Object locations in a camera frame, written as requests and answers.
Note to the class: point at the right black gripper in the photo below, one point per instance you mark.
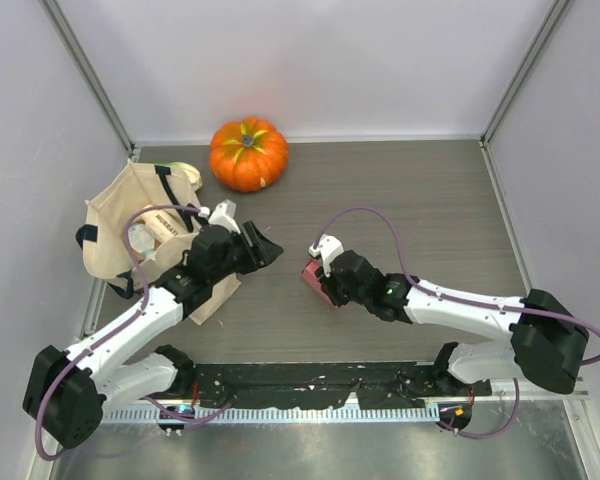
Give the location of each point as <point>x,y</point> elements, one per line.
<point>328,285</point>

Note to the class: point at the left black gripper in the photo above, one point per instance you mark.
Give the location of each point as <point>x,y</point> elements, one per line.
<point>261,254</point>

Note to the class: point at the pink paper box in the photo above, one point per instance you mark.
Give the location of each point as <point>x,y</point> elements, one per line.
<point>314,280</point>

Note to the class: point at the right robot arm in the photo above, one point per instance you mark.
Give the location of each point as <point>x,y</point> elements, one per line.
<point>524,337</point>

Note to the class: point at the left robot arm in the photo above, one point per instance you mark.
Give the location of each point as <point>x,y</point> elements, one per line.
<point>70,391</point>

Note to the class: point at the orange pumpkin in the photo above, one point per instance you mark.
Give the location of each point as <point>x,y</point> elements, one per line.
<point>248,155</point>

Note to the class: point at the green white item behind bag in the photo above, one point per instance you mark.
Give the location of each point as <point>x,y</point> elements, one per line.
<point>192,173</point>

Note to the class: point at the cream lotion bottle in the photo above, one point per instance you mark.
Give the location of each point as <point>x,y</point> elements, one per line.
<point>161,225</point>

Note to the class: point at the round labelled tub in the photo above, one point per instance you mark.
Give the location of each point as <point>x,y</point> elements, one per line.
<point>141,241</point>

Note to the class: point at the beige canvas tote bag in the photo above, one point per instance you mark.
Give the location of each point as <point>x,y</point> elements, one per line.
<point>137,189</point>

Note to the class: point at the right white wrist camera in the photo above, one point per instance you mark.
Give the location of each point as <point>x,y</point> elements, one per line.
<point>327,249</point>

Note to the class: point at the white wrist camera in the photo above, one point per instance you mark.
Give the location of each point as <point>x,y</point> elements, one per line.
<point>327,249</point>
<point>223,215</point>

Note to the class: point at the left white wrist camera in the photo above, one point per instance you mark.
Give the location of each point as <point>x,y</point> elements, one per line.
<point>223,215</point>

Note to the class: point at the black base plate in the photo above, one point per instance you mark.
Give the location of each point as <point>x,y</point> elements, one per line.
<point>316,386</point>

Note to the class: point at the white slotted cable duct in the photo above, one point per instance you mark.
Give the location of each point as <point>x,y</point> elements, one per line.
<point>349,413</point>

